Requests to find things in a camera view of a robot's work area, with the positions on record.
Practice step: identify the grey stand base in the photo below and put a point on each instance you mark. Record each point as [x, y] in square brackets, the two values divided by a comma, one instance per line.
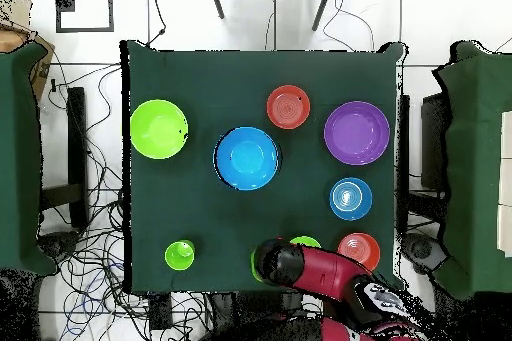
[422, 249]
[58, 243]

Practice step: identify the brown cardboard box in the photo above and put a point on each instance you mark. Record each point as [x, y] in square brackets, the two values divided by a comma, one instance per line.
[40, 65]

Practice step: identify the large blue bowl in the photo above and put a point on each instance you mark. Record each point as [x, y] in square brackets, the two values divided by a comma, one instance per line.
[246, 159]

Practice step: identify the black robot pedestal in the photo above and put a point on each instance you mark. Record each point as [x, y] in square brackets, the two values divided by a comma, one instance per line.
[256, 309]

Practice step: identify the dark green tablecloth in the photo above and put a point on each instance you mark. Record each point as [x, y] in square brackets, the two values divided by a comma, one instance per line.
[200, 217]

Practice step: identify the large green bowl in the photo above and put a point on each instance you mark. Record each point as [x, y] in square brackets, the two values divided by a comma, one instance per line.
[158, 129]

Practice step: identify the green stepped cup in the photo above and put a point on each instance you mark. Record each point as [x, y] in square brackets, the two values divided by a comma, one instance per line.
[179, 255]

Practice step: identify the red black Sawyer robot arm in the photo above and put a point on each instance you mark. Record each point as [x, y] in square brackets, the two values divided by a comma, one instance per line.
[320, 273]

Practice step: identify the orange bowl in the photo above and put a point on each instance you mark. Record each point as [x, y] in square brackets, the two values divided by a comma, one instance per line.
[288, 107]
[360, 247]

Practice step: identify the black tripod leg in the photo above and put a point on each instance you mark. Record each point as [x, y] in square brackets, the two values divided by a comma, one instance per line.
[216, 1]
[323, 7]

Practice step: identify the small light green bowl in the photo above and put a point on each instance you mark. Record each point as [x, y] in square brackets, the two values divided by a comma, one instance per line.
[304, 241]

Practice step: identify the purple bowl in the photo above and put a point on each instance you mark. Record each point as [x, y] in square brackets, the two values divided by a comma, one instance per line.
[356, 133]

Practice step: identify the black box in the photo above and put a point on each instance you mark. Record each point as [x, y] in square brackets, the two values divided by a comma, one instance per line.
[434, 137]

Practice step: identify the small blue bowl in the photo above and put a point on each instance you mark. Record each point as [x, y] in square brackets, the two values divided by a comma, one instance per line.
[351, 198]

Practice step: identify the green cloth side table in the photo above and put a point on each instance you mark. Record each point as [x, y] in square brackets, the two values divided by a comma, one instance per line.
[18, 157]
[476, 177]

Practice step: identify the black floor stand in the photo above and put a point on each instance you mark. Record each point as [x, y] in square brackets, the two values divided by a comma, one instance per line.
[78, 137]

